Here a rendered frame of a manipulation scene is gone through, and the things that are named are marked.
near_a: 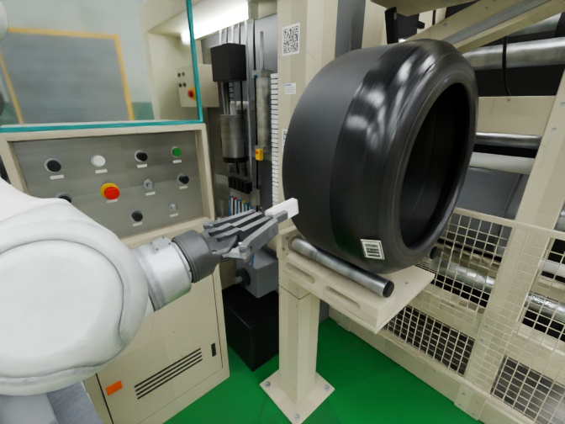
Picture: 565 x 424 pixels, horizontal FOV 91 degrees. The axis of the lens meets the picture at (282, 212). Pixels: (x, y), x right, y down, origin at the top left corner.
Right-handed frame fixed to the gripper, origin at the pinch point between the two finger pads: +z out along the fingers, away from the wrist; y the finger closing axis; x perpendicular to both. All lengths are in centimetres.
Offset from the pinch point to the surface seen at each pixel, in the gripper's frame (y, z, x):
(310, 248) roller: 14.7, 21.3, 26.0
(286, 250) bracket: 23.3, 18.4, 28.9
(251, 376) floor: 52, 9, 117
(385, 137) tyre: -10.2, 17.5, -11.1
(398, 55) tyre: -5.8, 28.1, -24.0
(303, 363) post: 26, 23, 94
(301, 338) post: 26, 23, 78
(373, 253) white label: -10.6, 15.0, 12.9
